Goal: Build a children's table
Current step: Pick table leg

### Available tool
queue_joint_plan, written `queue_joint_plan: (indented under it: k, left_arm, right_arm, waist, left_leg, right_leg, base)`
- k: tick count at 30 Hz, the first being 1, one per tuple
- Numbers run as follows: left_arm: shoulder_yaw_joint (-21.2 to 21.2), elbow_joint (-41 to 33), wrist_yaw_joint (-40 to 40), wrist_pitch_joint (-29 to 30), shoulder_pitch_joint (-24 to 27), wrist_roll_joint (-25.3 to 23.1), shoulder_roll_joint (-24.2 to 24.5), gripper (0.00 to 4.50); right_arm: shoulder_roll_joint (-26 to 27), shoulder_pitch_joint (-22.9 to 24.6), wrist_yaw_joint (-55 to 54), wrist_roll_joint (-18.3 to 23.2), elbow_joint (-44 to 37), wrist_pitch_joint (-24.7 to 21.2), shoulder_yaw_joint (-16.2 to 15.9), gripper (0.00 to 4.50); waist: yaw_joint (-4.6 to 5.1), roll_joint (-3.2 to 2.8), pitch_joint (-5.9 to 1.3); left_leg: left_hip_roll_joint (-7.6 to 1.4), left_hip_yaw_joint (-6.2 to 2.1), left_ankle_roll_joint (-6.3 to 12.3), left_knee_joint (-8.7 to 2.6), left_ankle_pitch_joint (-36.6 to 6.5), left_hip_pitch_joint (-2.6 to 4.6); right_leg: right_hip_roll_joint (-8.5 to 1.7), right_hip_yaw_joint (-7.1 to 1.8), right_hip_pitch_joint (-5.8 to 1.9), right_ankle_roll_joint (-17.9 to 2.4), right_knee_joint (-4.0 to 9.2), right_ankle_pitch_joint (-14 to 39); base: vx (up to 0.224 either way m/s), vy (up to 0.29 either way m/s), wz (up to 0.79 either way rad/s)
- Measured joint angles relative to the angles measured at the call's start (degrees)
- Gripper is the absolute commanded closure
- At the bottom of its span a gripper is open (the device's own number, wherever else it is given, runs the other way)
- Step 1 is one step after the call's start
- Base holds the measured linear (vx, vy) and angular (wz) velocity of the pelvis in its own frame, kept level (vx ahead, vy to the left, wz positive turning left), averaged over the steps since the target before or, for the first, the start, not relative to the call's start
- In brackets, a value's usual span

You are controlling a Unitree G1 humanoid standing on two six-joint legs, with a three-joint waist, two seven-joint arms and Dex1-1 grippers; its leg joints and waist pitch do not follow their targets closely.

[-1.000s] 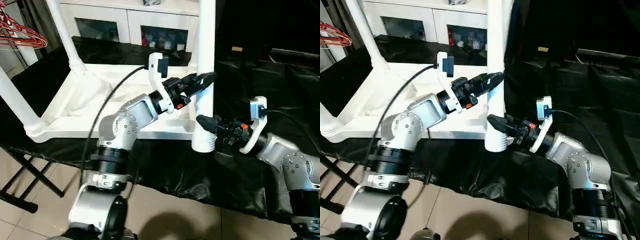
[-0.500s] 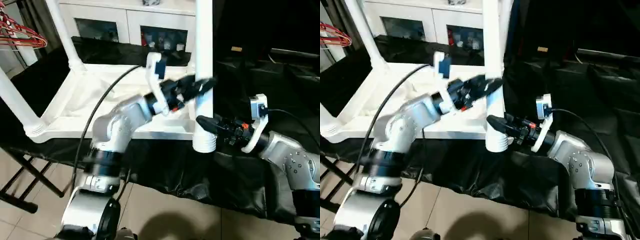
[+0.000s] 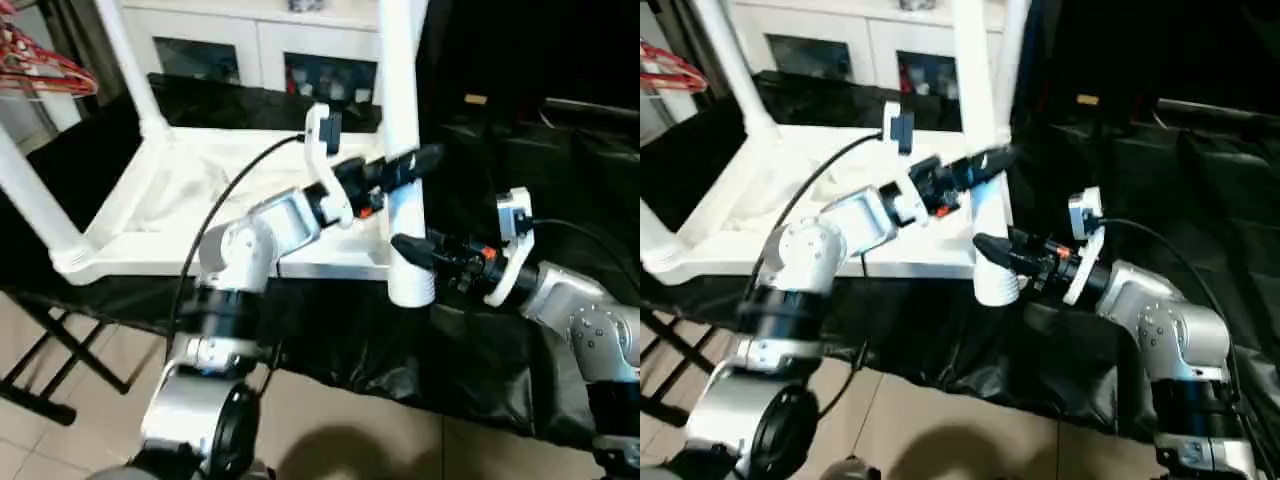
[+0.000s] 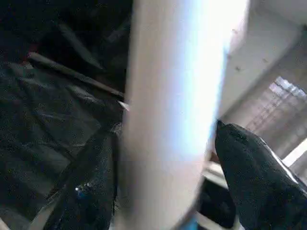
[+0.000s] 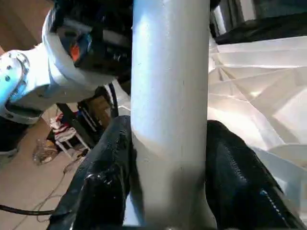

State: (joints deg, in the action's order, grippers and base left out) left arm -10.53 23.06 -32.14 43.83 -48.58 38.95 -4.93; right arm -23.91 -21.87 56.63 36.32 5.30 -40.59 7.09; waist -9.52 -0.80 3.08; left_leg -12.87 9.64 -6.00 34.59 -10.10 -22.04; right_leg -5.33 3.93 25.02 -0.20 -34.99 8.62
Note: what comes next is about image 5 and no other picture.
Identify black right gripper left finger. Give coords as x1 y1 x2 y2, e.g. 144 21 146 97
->
49 115 139 230

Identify black left wrist camera cable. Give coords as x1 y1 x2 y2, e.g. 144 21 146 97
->
0 204 57 216

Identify white low rack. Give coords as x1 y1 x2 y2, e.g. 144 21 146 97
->
50 114 91 160

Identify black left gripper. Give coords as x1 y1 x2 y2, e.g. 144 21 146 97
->
52 0 132 79

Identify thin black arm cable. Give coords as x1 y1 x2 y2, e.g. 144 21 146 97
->
105 81 118 118

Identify crumpled clear plastic bag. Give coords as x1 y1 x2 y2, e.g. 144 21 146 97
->
32 138 59 166

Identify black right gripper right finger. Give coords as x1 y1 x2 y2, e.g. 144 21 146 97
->
205 119 307 230

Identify white plastic table top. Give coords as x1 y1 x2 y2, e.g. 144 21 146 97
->
207 35 307 216

